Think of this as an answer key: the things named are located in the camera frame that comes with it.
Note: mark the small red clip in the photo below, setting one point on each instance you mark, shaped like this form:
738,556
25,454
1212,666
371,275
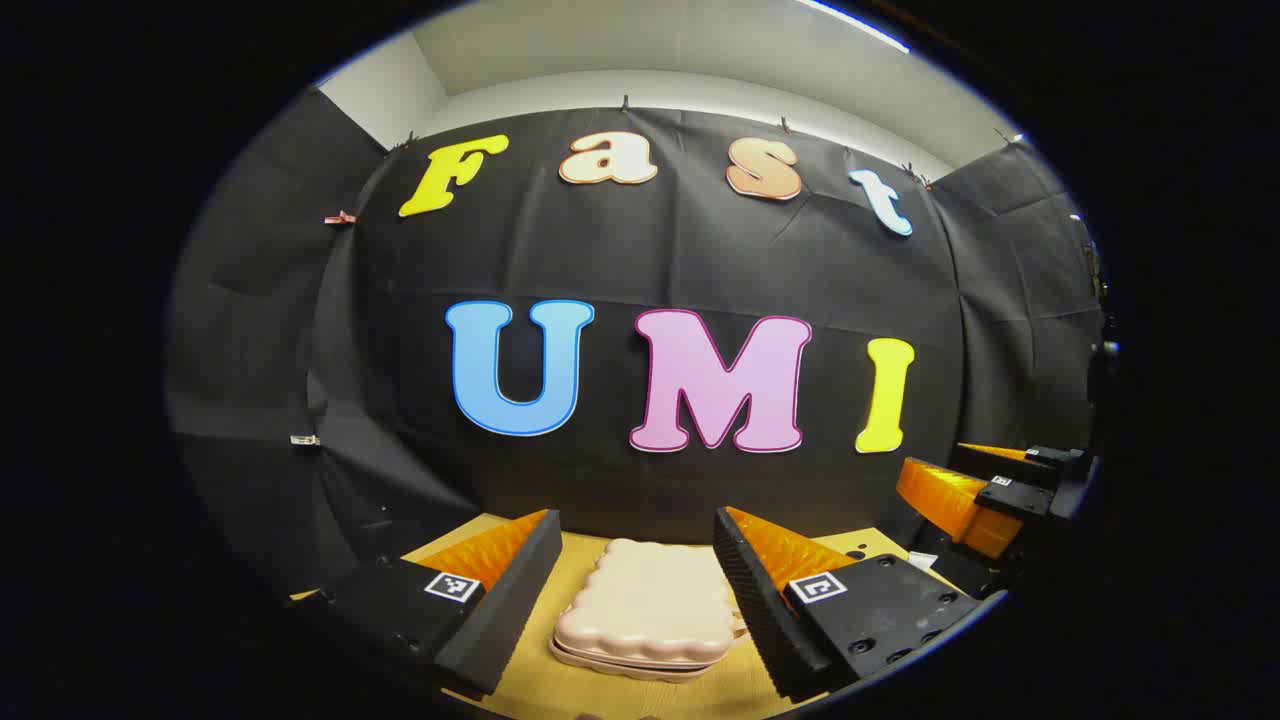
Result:
340,218

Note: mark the black backdrop cloth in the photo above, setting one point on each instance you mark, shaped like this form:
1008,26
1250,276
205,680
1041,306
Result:
640,250

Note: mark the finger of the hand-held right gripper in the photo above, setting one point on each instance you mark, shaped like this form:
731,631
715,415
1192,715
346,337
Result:
950,500
1040,465

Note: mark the pink suitcase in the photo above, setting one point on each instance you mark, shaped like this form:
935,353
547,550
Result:
645,605

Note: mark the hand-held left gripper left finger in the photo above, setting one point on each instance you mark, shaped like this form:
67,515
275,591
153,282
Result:
500,610

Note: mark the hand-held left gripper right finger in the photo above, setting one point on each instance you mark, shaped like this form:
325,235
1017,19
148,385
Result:
765,620

